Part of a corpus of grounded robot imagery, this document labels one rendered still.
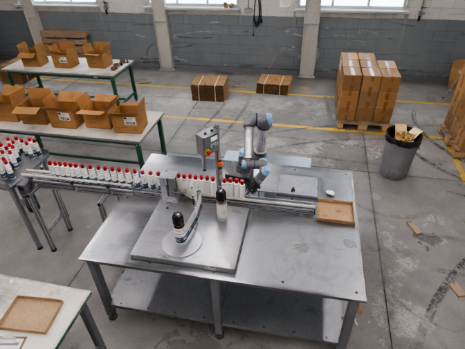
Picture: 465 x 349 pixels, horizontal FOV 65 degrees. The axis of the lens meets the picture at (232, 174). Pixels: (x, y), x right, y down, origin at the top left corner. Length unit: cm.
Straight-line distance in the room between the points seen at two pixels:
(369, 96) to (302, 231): 350
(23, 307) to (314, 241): 212
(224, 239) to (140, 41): 683
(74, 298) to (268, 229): 151
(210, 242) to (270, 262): 48
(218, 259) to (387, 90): 419
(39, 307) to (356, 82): 497
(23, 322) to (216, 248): 136
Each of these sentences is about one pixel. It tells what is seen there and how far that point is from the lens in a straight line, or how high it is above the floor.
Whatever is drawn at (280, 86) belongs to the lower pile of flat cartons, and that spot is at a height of 17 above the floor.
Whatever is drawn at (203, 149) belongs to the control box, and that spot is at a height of 137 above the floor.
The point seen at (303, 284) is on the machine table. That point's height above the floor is 83.
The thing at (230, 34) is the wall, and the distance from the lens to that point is 830.
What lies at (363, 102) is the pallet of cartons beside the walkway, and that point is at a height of 47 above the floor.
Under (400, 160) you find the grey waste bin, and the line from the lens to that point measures 505.
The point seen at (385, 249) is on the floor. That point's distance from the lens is 423.
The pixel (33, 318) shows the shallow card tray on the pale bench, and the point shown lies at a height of 80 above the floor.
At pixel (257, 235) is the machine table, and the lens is 295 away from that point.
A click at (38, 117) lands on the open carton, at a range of 529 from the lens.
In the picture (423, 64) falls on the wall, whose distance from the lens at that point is 848.
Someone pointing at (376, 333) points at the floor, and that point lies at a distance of 358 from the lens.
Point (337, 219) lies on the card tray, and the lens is 311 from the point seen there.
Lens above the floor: 293
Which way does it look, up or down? 36 degrees down
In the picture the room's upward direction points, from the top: 2 degrees counter-clockwise
